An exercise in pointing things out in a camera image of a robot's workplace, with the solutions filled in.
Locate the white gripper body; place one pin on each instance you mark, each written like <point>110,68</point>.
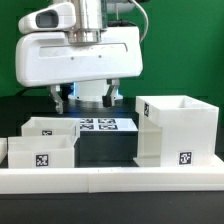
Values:
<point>47,58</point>

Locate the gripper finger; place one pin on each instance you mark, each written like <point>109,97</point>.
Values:
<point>54,92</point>
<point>108,98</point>

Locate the white drawer box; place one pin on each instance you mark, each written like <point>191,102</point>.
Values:
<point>42,126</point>
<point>53,151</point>

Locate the white front drawer box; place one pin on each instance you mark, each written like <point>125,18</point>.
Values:
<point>53,151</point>

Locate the white drawer cabinet frame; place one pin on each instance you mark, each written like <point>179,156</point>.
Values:
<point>175,131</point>

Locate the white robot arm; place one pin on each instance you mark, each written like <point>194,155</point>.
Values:
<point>71,41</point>

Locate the printed marker sheet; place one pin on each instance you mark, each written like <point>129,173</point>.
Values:
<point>107,124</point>

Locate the white workspace border frame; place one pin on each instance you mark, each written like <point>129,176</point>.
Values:
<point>92,180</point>

